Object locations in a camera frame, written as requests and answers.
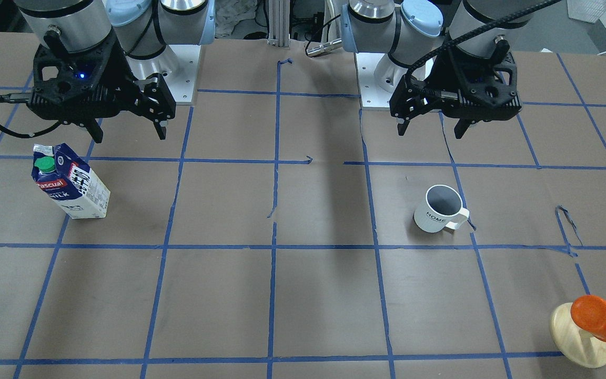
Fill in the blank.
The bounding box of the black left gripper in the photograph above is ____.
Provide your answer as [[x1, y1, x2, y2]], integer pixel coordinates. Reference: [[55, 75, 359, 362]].
[[389, 40, 522, 139]]

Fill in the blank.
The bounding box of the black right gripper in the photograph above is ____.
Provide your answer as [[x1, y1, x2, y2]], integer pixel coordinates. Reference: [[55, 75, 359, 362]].
[[27, 36, 176, 144]]

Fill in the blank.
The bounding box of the white mug grey inside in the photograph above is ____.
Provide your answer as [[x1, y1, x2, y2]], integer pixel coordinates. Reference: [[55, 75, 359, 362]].
[[413, 184, 470, 233]]

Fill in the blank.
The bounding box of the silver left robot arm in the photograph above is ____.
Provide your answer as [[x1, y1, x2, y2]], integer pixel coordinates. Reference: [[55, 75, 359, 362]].
[[339, 1, 536, 138]]

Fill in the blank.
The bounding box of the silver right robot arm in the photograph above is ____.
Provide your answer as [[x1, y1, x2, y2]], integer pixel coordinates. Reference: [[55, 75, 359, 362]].
[[9, 1, 216, 143]]

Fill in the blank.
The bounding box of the blue white milk carton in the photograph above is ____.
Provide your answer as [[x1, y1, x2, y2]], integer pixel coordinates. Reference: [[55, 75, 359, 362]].
[[32, 143, 110, 219]]

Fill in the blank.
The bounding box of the orange mug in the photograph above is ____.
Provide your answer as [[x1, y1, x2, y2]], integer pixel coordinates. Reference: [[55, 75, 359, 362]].
[[570, 295, 606, 342]]

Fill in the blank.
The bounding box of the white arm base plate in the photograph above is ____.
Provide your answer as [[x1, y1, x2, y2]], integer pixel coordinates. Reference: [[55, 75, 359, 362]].
[[127, 45, 202, 105], [355, 53, 407, 111]]

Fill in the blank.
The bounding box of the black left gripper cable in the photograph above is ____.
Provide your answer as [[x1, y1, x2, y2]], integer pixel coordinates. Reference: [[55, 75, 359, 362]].
[[406, 0, 564, 77]]

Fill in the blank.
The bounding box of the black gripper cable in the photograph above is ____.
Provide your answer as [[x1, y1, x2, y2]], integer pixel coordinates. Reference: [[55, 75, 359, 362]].
[[406, 0, 564, 77], [0, 93, 67, 139]]

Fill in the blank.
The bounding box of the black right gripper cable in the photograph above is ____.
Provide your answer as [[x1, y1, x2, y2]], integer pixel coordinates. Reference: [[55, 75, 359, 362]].
[[0, 93, 67, 139]]

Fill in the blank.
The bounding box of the aluminium frame post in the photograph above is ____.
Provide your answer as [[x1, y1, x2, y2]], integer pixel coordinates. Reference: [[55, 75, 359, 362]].
[[266, 0, 291, 49]]

